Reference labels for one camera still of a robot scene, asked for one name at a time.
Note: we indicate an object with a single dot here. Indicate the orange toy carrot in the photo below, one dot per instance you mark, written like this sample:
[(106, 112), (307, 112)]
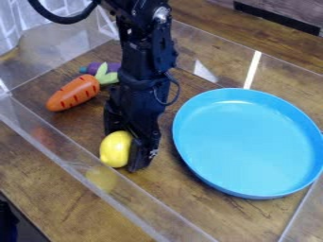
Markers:
[(80, 89)]

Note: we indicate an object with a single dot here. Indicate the purple toy eggplant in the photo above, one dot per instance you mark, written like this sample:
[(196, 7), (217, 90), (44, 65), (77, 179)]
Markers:
[(92, 68)]

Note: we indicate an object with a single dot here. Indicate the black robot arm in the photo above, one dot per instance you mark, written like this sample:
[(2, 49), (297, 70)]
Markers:
[(144, 23)]

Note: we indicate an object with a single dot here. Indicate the white curtain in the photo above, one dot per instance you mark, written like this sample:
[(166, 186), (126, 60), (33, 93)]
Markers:
[(18, 18)]

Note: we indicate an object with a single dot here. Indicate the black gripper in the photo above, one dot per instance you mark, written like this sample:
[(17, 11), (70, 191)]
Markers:
[(136, 102)]

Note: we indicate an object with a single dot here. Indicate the yellow toy lemon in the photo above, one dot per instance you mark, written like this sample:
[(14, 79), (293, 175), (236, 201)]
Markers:
[(114, 148)]

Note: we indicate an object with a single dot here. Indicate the blue round tray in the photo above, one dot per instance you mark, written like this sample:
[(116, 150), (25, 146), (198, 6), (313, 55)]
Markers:
[(248, 143)]

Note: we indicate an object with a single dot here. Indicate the clear acrylic enclosure wall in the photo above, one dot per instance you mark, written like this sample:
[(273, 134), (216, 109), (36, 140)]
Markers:
[(80, 201)]

